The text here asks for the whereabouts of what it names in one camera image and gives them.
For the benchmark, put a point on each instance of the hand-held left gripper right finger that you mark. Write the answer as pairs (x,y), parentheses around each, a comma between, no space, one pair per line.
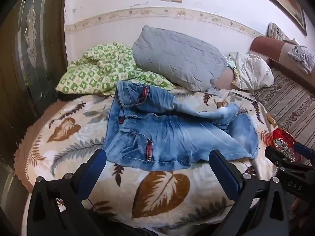
(224,173)

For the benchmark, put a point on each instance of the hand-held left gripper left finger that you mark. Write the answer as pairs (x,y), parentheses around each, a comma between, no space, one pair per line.
(94,168)

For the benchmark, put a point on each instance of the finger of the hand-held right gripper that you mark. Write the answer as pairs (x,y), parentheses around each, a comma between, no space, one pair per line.
(271,153)
(304,150)

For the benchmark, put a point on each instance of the blue denim pants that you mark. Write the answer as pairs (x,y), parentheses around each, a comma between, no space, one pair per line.
(172,132)

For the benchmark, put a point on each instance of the red glass dish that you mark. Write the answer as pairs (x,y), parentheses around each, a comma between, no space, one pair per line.
(283,137)

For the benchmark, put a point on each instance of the striped mattress sheet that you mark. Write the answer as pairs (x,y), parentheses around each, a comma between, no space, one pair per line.
(290,103)

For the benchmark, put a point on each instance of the thin black stick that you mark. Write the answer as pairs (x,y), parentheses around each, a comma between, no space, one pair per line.
(242,96)

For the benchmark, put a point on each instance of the leaf print blanket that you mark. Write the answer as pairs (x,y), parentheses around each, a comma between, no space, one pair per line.
(160,191)

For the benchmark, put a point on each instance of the white crumpled cloth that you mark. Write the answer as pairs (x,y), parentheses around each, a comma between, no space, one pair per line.
(253,71)

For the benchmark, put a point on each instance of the pink pillow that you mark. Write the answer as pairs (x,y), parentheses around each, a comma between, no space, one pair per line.
(225,78)

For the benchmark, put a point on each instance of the grey crumpled cloth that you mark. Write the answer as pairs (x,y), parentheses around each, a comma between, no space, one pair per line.
(301,57)

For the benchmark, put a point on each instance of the green patterned quilt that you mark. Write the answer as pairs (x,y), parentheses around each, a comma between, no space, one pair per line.
(98,71)

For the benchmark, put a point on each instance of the striped cushion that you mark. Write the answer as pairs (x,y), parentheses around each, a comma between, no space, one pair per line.
(278,32)

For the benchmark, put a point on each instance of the grey pillow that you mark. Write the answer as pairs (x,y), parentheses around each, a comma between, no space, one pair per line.
(177,56)

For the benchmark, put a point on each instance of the dark wooden door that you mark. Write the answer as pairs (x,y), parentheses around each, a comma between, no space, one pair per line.
(32,54)

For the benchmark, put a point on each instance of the large framed wall picture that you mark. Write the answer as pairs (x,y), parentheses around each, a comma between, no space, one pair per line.
(290,2)

